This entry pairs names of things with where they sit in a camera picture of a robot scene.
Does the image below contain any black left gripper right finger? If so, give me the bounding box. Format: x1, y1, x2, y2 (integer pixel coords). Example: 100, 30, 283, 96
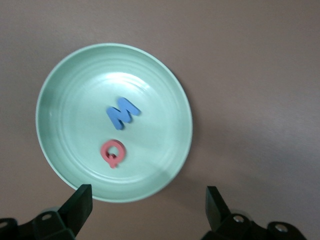
201, 186, 267, 240

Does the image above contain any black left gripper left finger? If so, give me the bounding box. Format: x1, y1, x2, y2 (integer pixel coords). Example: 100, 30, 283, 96
18, 184, 94, 240

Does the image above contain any red foam letter Q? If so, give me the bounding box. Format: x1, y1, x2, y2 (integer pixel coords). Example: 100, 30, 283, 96
99, 139, 127, 169

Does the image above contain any blue foam letter W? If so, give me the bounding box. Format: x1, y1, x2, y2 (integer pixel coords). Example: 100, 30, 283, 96
106, 96, 141, 131

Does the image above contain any green plate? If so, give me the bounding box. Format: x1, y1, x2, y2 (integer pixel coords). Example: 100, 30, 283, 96
35, 43, 194, 204

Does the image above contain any brown table cover sheet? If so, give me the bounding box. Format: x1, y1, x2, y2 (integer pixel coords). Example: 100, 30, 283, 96
0, 0, 320, 240

